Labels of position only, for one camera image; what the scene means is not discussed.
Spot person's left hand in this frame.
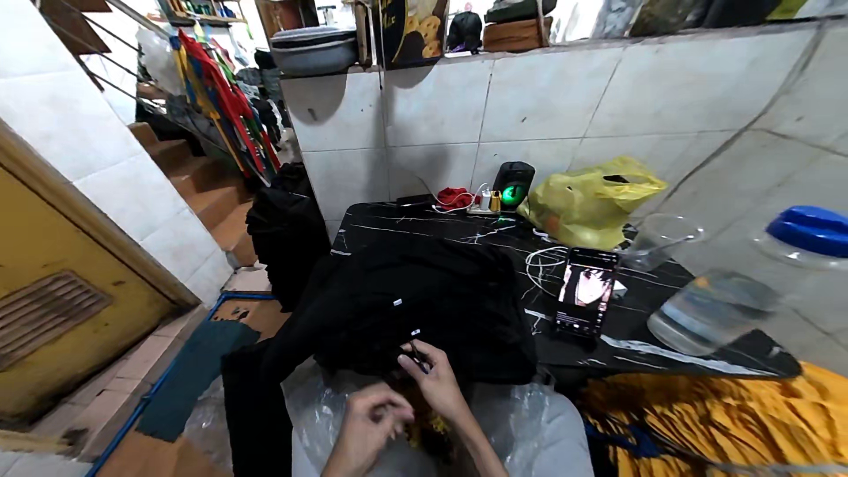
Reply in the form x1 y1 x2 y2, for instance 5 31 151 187
324 382 416 477

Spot person's right hand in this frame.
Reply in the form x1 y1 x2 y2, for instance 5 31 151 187
397 340 467 424

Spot person's right forearm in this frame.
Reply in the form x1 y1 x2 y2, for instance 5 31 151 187
450 403 510 477

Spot person's left forearm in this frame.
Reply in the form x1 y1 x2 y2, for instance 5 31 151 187
321 457 365 477

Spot pile of black garments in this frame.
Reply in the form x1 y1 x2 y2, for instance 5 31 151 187
222 237 538 477

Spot clear plastic sheet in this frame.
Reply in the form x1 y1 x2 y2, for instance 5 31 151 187
281 356 556 477

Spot red cloth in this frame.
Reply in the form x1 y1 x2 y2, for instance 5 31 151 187
436 187 475 211

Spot smartphone with lit screen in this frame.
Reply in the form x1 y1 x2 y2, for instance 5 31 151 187
553 247 621 343

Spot black garment bundle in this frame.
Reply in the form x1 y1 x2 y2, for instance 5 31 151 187
245 163 331 313

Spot black speaker, green light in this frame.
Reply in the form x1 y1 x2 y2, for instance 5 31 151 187
492 161 536 209

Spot dark green mat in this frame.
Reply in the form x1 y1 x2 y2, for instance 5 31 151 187
136 321 261 443

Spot yellow plastic bag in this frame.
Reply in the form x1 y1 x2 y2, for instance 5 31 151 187
517 156 669 250

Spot black marble-patterned table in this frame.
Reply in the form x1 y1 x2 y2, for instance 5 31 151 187
330 202 803 380

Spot blue pipe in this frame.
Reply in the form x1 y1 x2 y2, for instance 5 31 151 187
85 291 274 477

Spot clear plastic cup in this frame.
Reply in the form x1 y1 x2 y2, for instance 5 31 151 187
621 212 705 273

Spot brown tiled staircase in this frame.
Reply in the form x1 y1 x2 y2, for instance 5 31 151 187
127 122 258 269

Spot clear water jug, blue lid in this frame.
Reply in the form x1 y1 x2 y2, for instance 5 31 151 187
647 205 848 357

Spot orange pleated fabric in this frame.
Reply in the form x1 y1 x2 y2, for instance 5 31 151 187
580 361 848 477

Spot grey round basin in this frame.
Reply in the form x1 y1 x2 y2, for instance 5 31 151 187
269 26 359 76

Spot black box with cookie print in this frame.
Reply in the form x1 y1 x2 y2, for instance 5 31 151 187
379 0 451 70

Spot black bag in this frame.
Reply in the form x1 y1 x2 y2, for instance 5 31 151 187
448 11 484 55

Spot brown box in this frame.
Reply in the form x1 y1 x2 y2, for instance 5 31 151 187
483 19 552 53

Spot yellow metal door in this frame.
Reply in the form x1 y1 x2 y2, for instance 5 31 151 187
0 142 178 421

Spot dark green folded item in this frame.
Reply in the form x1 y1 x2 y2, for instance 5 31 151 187
485 0 557 24

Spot metal stair railing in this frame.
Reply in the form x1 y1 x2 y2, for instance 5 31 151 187
41 0 266 183

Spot white charging cable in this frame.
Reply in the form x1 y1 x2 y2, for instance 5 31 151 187
525 246 571 298

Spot hanging colourful straps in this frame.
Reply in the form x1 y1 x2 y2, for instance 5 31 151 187
170 28 282 184

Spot wall shelf with bottles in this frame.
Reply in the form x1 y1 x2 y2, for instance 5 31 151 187
159 0 248 28

